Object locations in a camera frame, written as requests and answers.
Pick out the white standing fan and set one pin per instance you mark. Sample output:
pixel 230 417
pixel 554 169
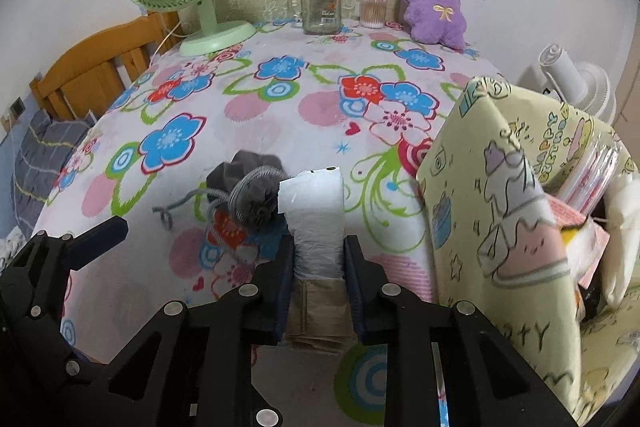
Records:
pixel 565 67

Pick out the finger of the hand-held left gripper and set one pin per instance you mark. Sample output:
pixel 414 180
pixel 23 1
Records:
pixel 257 407
pixel 100 239

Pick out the yellow printed fabric storage box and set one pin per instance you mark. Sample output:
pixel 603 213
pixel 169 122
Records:
pixel 475 207

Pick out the beige door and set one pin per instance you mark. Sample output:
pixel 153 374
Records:
pixel 631 97

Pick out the grey plaid pillow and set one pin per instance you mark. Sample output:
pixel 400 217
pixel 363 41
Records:
pixel 45 157

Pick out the cotton swab jar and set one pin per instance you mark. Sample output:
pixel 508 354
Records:
pixel 374 12

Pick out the clear plastic wrapped pack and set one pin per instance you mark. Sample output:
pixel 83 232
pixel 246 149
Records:
pixel 592 172

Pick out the brown paper bag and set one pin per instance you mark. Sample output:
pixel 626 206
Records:
pixel 317 312

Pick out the floral tablecloth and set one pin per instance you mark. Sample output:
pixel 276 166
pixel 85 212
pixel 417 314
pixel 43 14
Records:
pixel 250 107

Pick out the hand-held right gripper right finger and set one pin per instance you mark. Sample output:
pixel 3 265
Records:
pixel 354 287

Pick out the white plastic bag roll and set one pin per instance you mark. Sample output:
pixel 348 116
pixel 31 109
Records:
pixel 315 217

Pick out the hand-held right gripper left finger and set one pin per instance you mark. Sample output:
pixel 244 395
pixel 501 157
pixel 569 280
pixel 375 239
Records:
pixel 281 287

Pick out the wooden headboard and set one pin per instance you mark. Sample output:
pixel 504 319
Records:
pixel 85 67

